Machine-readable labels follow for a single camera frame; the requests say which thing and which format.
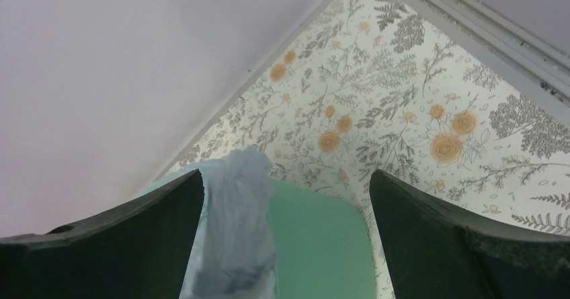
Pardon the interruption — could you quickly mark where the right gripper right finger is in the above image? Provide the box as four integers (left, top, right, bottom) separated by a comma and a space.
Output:
369, 170, 569, 298

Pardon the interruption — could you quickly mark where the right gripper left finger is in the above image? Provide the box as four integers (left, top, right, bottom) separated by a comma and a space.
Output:
1, 170, 204, 298

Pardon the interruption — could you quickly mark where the light blue plastic trash bag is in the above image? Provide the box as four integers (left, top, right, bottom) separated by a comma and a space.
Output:
177, 145, 279, 299

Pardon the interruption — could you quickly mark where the green plastic trash bin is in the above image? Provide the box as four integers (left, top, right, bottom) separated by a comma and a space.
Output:
142, 159, 378, 299

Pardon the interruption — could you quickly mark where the floral patterned table mat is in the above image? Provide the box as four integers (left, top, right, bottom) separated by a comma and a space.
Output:
168, 0, 569, 298

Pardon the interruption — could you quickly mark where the right aluminium frame post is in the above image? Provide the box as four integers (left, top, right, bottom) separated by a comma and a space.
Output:
403, 0, 569, 120

